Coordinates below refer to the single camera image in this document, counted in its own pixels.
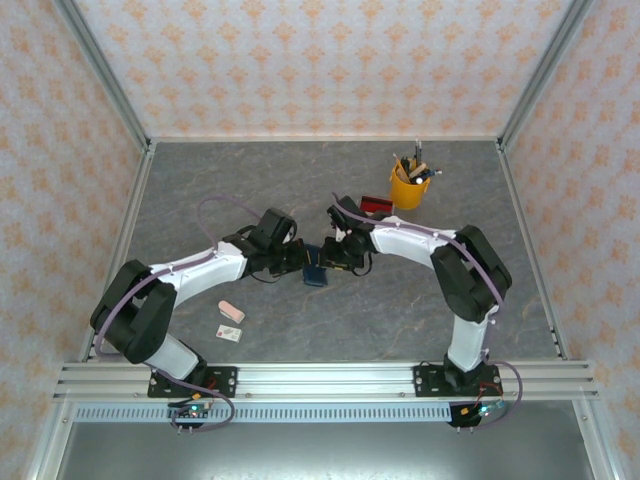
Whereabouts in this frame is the grey metal panel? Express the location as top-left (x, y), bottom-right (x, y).
top-left (52, 421), bottom-right (599, 480)

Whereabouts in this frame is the slotted grey cable duct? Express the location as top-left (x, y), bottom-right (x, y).
top-left (73, 405), bottom-right (454, 422)

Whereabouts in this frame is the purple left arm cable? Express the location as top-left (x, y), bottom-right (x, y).
top-left (94, 196), bottom-right (266, 435)

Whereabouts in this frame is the aluminium table edge rail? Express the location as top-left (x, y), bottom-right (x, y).
top-left (148, 133), bottom-right (502, 144)
top-left (79, 143), bottom-right (157, 362)

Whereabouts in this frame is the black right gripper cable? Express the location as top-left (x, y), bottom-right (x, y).
top-left (351, 248), bottom-right (377, 278)

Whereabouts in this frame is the red box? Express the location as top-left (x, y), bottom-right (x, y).
top-left (360, 196), bottom-right (395, 214)

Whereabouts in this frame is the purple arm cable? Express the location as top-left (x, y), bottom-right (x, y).
top-left (332, 193), bottom-right (525, 432)
top-left (94, 196), bottom-right (266, 435)

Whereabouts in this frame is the yellow pen bucket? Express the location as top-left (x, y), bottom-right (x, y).
top-left (389, 158), bottom-right (432, 211)

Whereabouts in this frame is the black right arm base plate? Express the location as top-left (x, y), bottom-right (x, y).
top-left (413, 363), bottom-right (501, 399)

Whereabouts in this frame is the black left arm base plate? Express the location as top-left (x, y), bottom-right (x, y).
top-left (147, 366), bottom-right (239, 399)

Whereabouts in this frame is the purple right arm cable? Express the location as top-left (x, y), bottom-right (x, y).
top-left (332, 193), bottom-right (525, 432)

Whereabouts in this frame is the blue card holder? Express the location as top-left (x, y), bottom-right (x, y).
top-left (301, 243), bottom-right (330, 288)

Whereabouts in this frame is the pink white eraser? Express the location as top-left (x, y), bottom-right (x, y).
top-left (218, 299), bottom-right (246, 322)

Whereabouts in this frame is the aluminium frame post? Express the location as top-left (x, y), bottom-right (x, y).
top-left (52, 0), bottom-right (152, 147)
top-left (498, 0), bottom-right (597, 147)

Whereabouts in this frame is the wide aluminium mounting rail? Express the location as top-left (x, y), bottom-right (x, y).
top-left (52, 360), bottom-right (601, 401)

